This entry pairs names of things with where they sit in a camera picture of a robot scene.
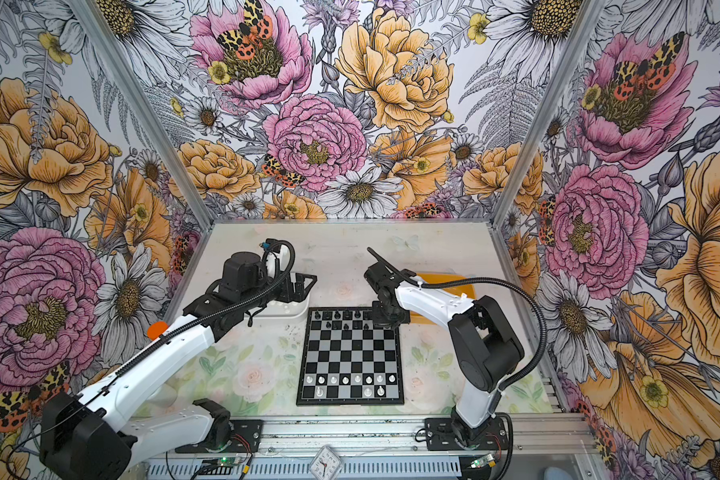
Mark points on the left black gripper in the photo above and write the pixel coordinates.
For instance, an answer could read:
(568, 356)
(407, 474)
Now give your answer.
(300, 292)

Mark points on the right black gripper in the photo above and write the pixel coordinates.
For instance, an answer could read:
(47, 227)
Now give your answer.
(379, 321)

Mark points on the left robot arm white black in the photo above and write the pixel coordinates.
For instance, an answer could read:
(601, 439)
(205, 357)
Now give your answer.
(90, 435)

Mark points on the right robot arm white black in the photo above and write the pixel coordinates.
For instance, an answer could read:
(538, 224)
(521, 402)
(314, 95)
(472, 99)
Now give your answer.
(486, 346)

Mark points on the white plastic bin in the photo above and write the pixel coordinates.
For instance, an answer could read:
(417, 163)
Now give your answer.
(284, 311)

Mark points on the black and white chessboard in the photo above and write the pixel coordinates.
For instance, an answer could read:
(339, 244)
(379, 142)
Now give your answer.
(349, 360)

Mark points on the small white analog clock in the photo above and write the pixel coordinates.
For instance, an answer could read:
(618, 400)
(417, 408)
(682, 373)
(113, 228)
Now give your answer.
(326, 465)

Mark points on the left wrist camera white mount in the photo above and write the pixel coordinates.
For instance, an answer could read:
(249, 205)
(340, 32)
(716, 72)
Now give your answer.
(275, 259)

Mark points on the aluminium frame rail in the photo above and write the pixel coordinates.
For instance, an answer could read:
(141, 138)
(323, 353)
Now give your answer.
(303, 436)

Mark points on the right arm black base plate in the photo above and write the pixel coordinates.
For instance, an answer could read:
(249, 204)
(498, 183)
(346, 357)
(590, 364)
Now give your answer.
(451, 434)

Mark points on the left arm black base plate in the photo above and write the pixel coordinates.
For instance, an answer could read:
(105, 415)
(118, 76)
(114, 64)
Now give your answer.
(239, 436)

